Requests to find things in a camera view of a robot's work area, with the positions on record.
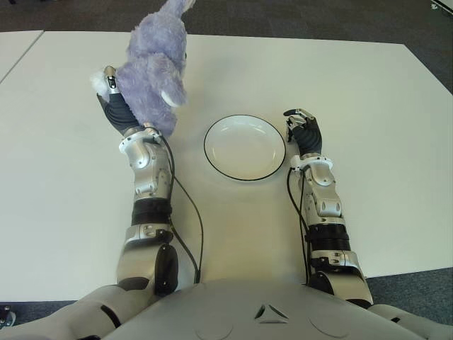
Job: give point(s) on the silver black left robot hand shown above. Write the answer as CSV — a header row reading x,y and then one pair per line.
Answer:
x,y
118,110

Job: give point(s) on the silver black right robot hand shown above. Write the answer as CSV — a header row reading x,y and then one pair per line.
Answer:
x,y
309,138

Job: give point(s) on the purple plush bunny doll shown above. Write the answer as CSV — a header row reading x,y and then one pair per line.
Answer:
x,y
159,71

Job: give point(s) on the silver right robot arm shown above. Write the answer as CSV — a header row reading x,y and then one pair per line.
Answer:
x,y
327,209

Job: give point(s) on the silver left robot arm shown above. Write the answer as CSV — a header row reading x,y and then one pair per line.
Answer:
x,y
148,170

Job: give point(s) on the white plate with black rim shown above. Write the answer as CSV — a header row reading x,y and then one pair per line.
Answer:
x,y
244,148

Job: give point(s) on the white neighbouring table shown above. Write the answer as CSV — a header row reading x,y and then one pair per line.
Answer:
x,y
14,49

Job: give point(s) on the grey robot torso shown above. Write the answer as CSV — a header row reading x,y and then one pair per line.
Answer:
x,y
247,311

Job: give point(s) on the white background object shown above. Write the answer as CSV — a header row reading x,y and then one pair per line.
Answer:
x,y
442,3

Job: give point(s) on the grey caster base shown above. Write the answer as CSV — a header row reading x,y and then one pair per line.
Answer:
x,y
7,315

